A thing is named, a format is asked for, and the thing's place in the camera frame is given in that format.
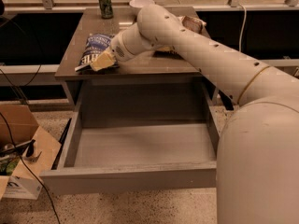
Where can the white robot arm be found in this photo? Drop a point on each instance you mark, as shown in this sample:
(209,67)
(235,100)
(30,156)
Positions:
(258,153)

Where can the white bowl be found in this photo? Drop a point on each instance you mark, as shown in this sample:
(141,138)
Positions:
(137,5)

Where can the green soda can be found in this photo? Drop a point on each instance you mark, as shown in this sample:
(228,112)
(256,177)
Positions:
(106,9)

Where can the cardboard box with clutter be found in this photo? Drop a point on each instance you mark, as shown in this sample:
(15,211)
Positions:
(26,150)

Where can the blue chip bag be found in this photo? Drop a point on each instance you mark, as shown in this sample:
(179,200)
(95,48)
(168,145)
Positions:
(95,45)

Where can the grey cabinet with glossy top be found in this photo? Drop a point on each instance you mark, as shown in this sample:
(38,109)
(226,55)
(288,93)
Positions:
(145,64)

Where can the open grey top drawer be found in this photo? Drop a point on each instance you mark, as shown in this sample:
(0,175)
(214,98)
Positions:
(137,137)

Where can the yellow brown chip bag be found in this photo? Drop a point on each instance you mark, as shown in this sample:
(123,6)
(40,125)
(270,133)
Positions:
(194,24)

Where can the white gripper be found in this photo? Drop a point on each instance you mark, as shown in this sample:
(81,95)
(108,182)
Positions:
(119,51)

